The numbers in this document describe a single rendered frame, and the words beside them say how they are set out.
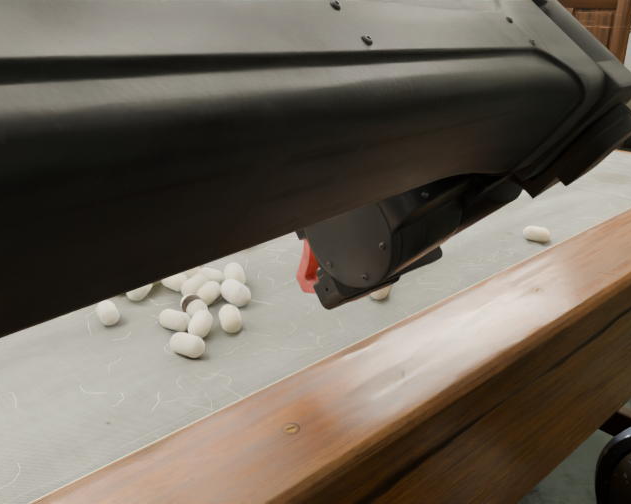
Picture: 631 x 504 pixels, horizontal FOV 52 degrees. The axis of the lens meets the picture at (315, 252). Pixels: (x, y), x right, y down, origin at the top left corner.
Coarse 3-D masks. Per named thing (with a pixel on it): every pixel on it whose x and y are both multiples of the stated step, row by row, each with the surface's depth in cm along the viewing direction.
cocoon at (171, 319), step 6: (162, 312) 58; (168, 312) 58; (174, 312) 57; (180, 312) 57; (162, 318) 57; (168, 318) 57; (174, 318) 57; (180, 318) 57; (186, 318) 57; (162, 324) 58; (168, 324) 57; (174, 324) 57; (180, 324) 57; (186, 324) 57; (180, 330) 57
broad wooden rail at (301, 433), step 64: (576, 256) 68; (448, 320) 55; (512, 320) 55; (576, 320) 56; (320, 384) 46; (384, 384) 46; (448, 384) 46; (512, 384) 51; (576, 384) 61; (192, 448) 39; (256, 448) 39; (320, 448) 39; (384, 448) 41; (448, 448) 47; (512, 448) 55; (576, 448) 67
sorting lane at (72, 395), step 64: (576, 192) 97; (256, 256) 74; (448, 256) 74; (512, 256) 74; (64, 320) 60; (128, 320) 60; (256, 320) 60; (320, 320) 60; (384, 320) 60; (0, 384) 50; (64, 384) 50; (128, 384) 50; (192, 384) 50; (256, 384) 50; (0, 448) 43; (64, 448) 43; (128, 448) 43
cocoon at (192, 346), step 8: (176, 336) 54; (184, 336) 53; (192, 336) 53; (176, 344) 53; (184, 344) 53; (192, 344) 53; (200, 344) 53; (176, 352) 54; (184, 352) 53; (192, 352) 53; (200, 352) 53
